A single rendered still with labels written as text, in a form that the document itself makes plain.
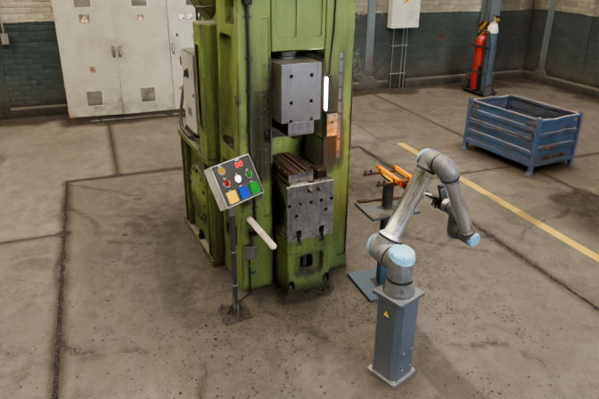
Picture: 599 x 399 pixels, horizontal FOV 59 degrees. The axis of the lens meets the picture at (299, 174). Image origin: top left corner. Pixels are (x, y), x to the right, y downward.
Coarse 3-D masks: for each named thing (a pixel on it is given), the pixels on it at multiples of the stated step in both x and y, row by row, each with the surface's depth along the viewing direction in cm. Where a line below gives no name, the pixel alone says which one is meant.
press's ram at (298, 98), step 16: (272, 64) 359; (288, 64) 349; (304, 64) 353; (320, 64) 359; (272, 80) 364; (288, 80) 352; (304, 80) 357; (320, 80) 363; (272, 96) 368; (288, 96) 356; (304, 96) 362; (320, 96) 367; (272, 112) 372; (288, 112) 360; (304, 112) 366
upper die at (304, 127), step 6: (312, 120) 371; (276, 126) 382; (282, 126) 373; (288, 126) 364; (294, 126) 366; (300, 126) 369; (306, 126) 370; (312, 126) 373; (282, 132) 375; (288, 132) 366; (294, 132) 368; (300, 132) 370; (306, 132) 372; (312, 132) 374
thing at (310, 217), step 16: (272, 176) 396; (272, 192) 410; (288, 192) 376; (304, 192) 382; (288, 208) 380; (304, 208) 387; (320, 208) 393; (288, 224) 385; (304, 224) 392; (320, 224) 398; (288, 240) 390
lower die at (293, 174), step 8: (280, 152) 416; (288, 152) 419; (280, 160) 403; (288, 160) 400; (296, 160) 402; (288, 168) 387; (296, 168) 387; (304, 168) 385; (288, 176) 378; (296, 176) 381; (304, 176) 384; (312, 176) 387
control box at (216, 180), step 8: (232, 160) 344; (240, 160) 348; (248, 160) 353; (208, 168) 332; (216, 168) 333; (224, 168) 337; (232, 168) 342; (240, 168) 347; (248, 168) 351; (208, 176) 335; (216, 176) 332; (224, 176) 336; (232, 176) 340; (240, 176) 345; (256, 176) 354; (216, 184) 332; (224, 184) 334; (232, 184) 339; (240, 184) 343; (248, 184) 348; (216, 192) 334; (224, 192) 333; (216, 200) 337; (224, 200) 332; (240, 200) 340; (224, 208) 334
